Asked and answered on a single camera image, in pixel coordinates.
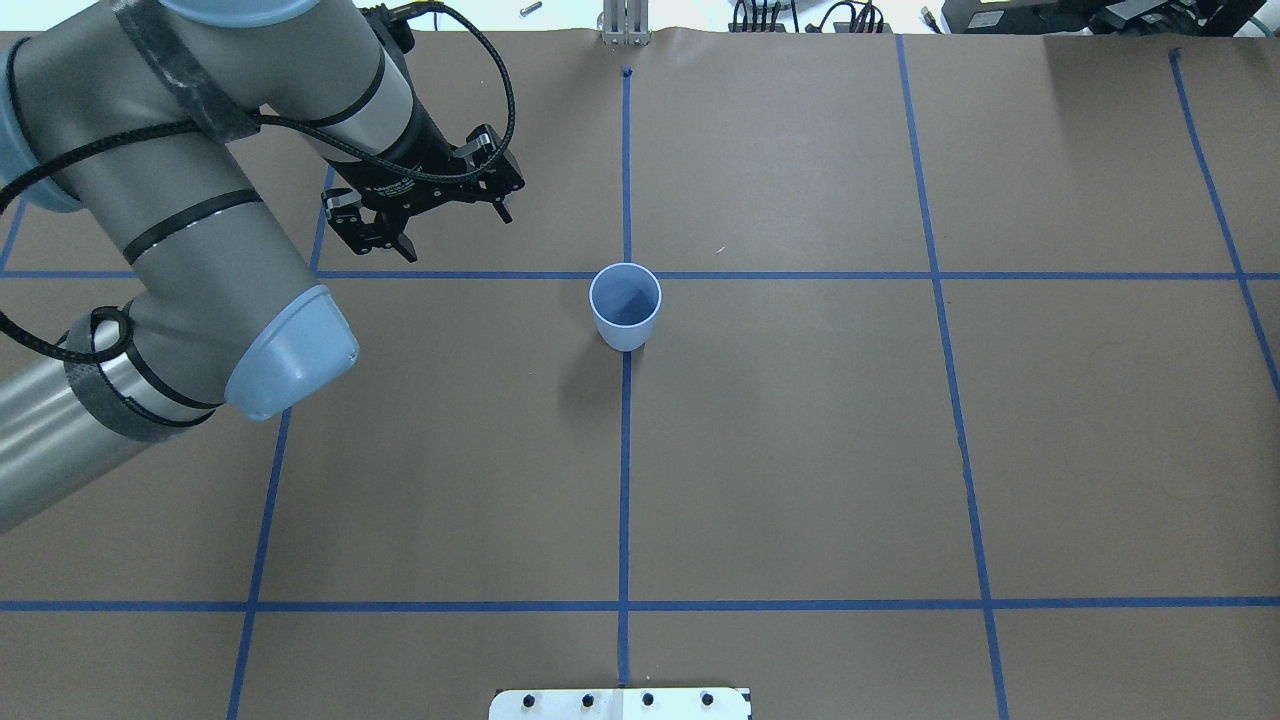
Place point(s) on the light blue plastic cup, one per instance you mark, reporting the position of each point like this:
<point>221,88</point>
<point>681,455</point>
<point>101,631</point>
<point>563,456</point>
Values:
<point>625,300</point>

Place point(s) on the aluminium frame post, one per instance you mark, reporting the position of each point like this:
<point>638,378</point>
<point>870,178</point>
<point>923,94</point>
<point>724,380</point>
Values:
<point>625,23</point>

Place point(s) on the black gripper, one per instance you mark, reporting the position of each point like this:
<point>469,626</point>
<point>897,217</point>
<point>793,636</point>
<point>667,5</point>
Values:
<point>403,177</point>

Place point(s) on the near black orange usb hub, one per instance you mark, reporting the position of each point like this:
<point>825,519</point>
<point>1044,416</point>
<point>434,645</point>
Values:
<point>851,18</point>

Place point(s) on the white camera mast base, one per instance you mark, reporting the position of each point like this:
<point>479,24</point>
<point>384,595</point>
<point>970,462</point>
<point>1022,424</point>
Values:
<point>623,703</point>

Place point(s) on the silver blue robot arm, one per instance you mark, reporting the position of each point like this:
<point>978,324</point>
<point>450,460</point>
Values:
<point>127,111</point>

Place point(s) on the black orange usb hub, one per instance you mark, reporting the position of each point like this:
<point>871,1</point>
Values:
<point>764,17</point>
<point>851,18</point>

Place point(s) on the far black orange usb hub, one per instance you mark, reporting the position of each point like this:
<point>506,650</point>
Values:
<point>764,17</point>

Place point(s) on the black laptop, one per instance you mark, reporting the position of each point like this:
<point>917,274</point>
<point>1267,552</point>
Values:
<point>1017,17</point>

